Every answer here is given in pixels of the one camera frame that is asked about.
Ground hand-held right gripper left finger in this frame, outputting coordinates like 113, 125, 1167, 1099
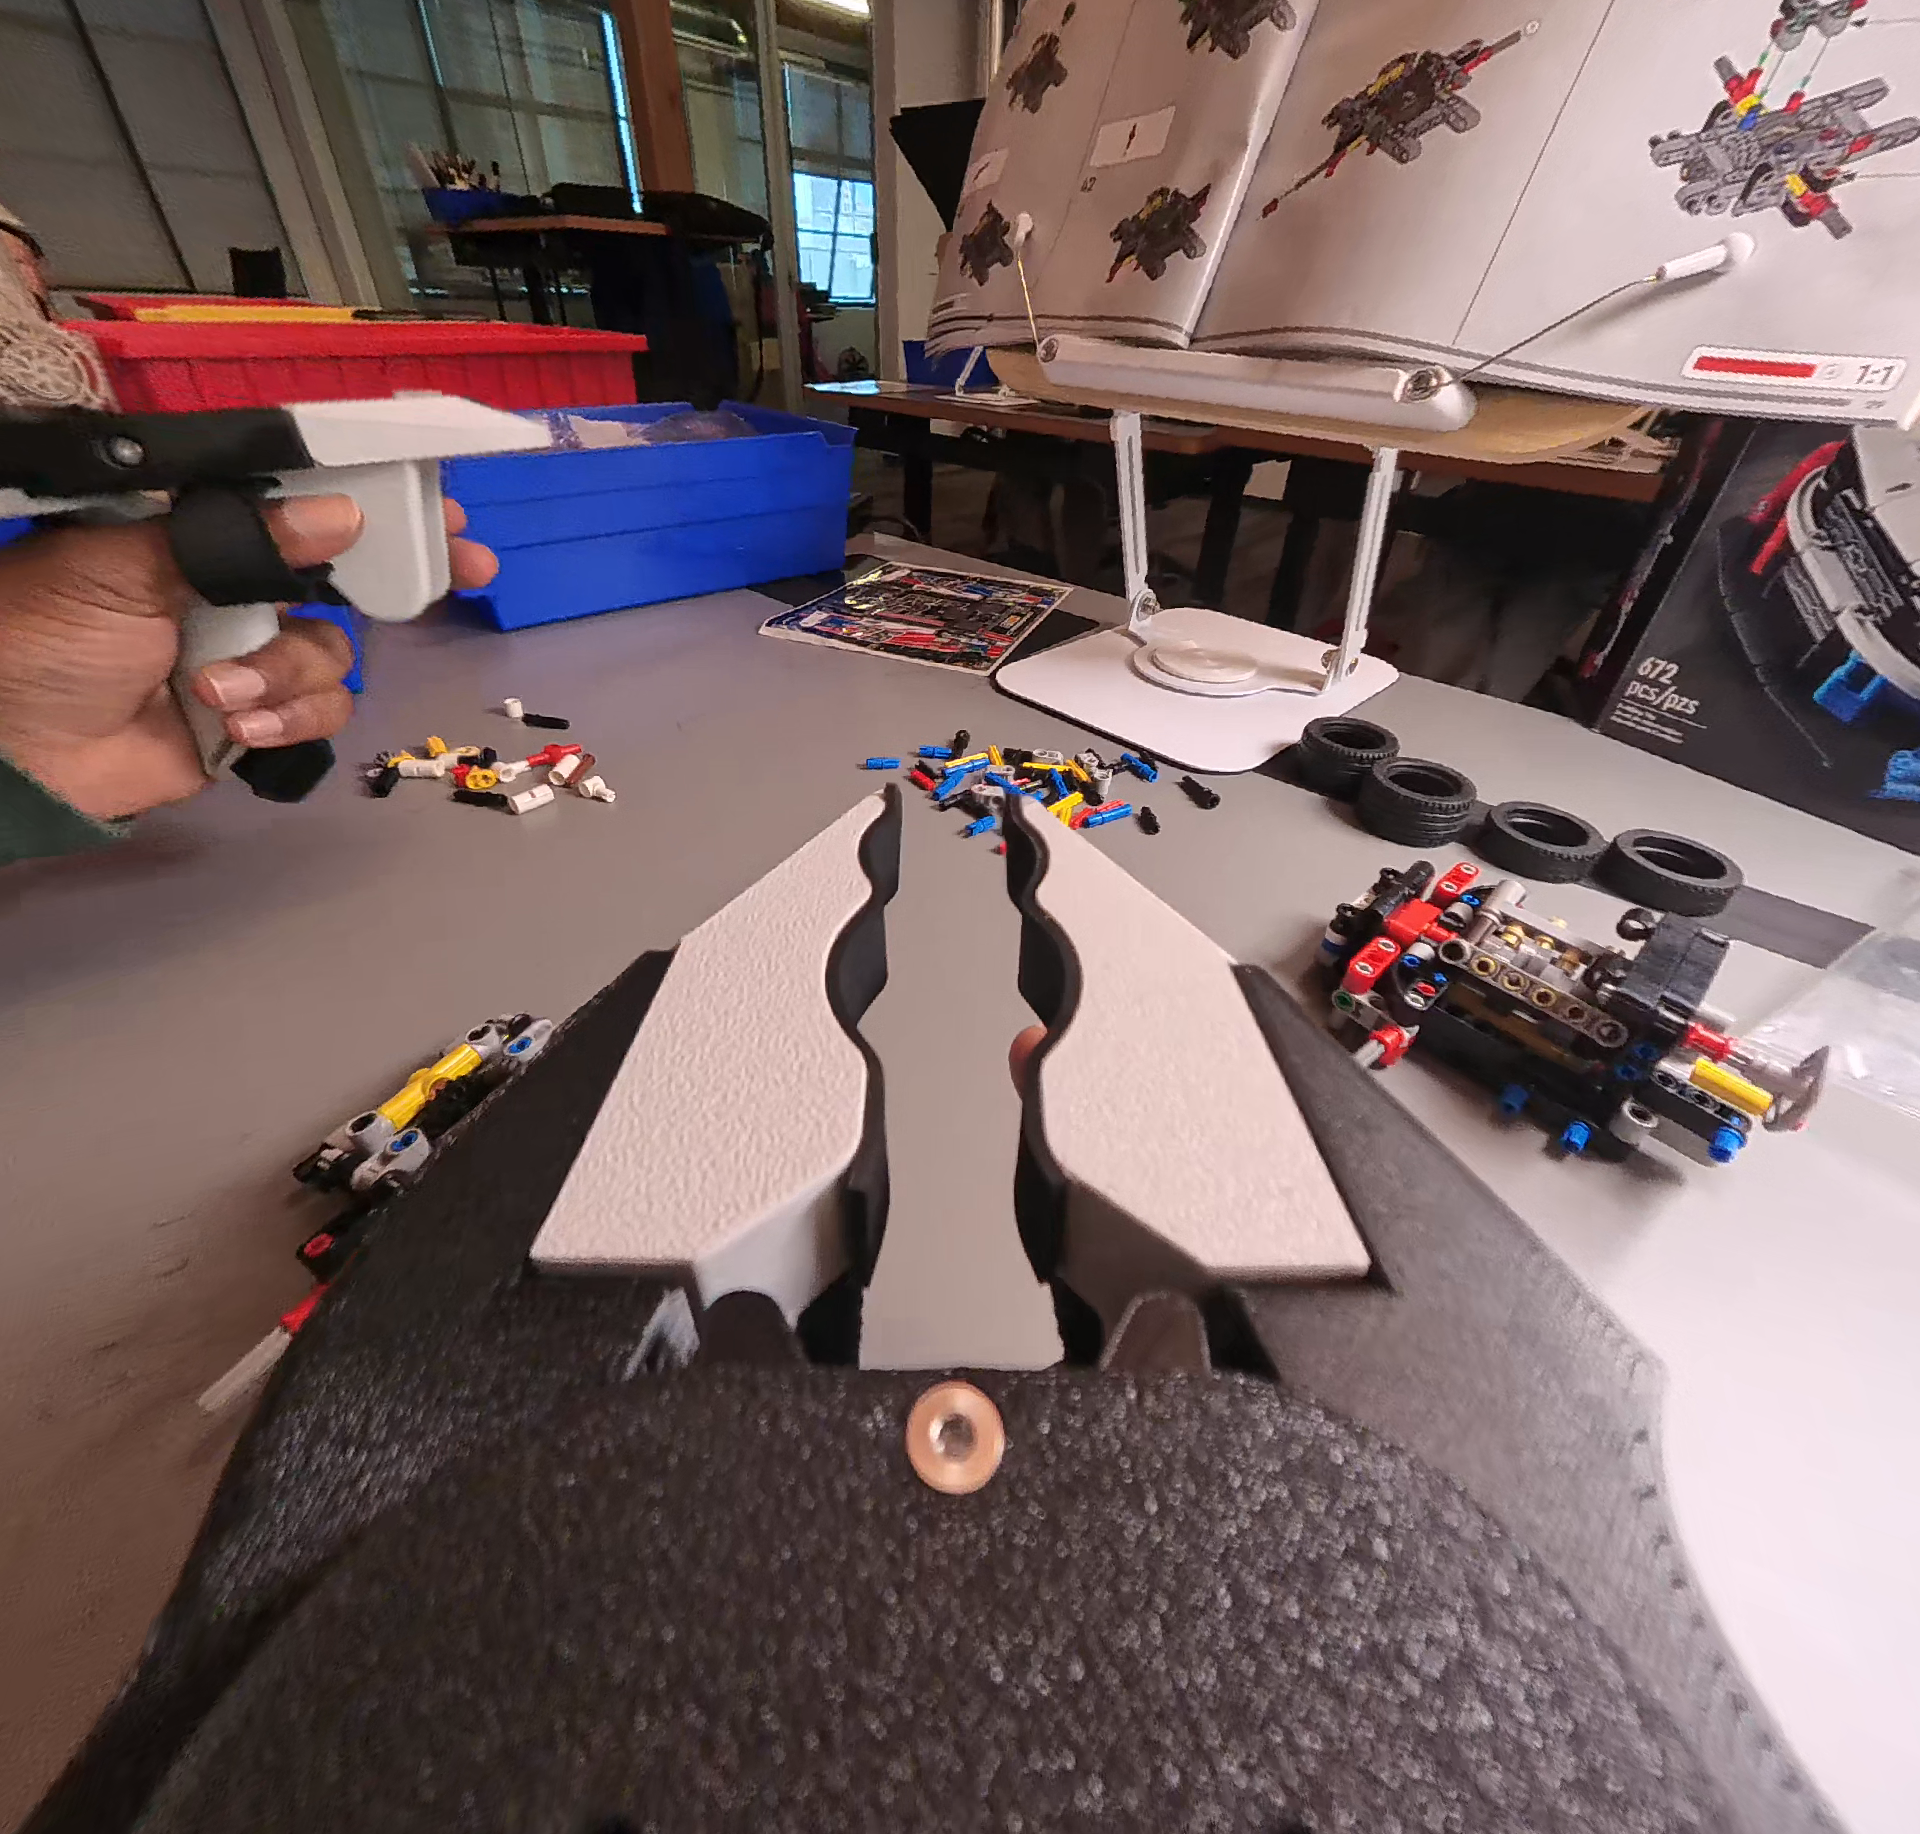
529, 785, 905, 1341

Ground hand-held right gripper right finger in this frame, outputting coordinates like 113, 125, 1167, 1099
1002, 790, 1376, 1341

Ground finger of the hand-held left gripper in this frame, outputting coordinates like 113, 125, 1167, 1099
289, 390, 554, 624

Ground pile of small lego pins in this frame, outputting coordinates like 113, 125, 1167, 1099
861, 731, 1222, 856

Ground person's left forearm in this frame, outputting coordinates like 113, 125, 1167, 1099
0, 754, 134, 869

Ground small lego subassembly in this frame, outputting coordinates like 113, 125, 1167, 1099
195, 1013, 556, 1417

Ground lego car chassis assembly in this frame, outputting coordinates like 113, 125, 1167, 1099
1319, 859, 1834, 1171

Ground pile of lego connectors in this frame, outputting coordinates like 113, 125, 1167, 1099
362, 692, 620, 817

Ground black rubber lego tire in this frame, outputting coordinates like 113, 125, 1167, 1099
1596, 829, 1746, 919
1357, 756, 1480, 850
1296, 715, 1403, 802
1476, 802, 1612, 887

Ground lego sticker sheet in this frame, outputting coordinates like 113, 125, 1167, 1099
758, 557, 1076, 680

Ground black lego box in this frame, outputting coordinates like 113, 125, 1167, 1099
1587, 415, 1920, 858

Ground lego instruction book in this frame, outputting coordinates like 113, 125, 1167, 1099
922, 0, 1920, 432

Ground person's left hand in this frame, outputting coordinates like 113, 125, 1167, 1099
0, 490, 499, 820

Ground red plastic bin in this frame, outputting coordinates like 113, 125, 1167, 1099
62, 292, 649, 418

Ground wooden workbench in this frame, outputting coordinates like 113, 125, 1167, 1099
417, 211, 775, 367

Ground clear plastic bag in bin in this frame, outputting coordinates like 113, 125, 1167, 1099
526, 405, 769, 458

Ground blue container with brushes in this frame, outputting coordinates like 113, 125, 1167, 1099
402, 139, 522, 225

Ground large blue plastic bin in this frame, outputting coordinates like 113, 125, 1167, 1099
440, 398, 860, 635

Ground black bag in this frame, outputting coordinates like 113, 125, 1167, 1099
545, 181, 769, 258

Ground white book stand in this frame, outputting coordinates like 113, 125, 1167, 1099
982, 211, 1760, 778

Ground long wooden table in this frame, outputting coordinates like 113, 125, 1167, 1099
807, 380, 1676, 637

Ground crumpled clear plastic bag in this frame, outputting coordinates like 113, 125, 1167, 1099
1746, 926, 1920, 1118

